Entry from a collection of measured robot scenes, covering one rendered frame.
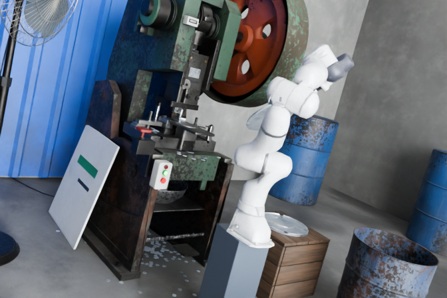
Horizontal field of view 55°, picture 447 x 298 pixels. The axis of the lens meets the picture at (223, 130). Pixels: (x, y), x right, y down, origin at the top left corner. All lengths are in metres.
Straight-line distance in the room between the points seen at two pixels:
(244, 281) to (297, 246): 0.48
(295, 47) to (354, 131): 3.22
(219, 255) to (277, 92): 0.77
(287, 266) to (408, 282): 0.58
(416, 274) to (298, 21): 1.39
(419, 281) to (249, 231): 0.88
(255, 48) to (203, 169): 0.78
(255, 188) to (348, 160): 3.74
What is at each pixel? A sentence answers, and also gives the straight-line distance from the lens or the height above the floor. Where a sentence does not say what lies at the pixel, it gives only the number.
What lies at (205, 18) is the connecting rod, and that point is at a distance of 2.35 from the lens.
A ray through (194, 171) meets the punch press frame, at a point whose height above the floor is 0.55.
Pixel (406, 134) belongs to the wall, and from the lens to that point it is 5.21.
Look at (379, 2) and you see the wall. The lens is 5.72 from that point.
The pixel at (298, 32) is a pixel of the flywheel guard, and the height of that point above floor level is 1.41.
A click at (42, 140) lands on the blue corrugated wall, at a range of 3.40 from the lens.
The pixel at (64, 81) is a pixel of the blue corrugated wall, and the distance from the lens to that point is 3.32.
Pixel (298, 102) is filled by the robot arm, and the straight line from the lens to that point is 1.68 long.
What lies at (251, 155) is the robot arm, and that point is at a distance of 1.81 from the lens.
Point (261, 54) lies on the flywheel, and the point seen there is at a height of 1.26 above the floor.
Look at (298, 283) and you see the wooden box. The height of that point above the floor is 0.10.
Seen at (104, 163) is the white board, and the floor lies 0.47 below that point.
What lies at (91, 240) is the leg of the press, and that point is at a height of 0.03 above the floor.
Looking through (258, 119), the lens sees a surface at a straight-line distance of 2.30.
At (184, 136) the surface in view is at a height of 0.73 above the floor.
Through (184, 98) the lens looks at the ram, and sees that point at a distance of 2.33.
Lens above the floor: 1.13
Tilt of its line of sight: 8 degrees down
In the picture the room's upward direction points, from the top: 14 degrees clockwise
